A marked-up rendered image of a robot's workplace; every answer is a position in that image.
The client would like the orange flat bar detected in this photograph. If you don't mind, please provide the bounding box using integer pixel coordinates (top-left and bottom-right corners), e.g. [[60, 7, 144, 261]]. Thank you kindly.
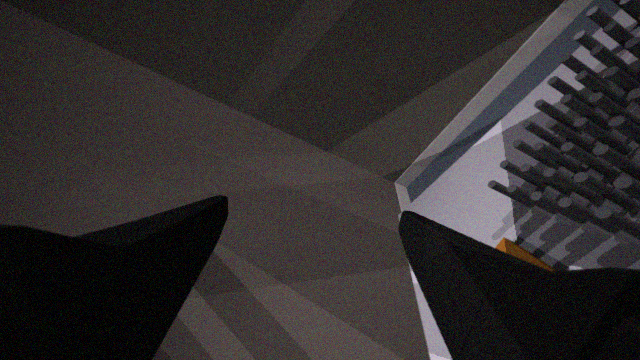
[[495, 237, 557, 272]]

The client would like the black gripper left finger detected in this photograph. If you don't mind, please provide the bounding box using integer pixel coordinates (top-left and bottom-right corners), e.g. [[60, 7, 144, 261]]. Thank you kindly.
[[0, 195, 228, 360]]

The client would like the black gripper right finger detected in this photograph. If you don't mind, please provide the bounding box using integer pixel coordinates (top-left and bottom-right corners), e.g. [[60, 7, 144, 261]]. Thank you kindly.
[[398, 211, 640, 360]]

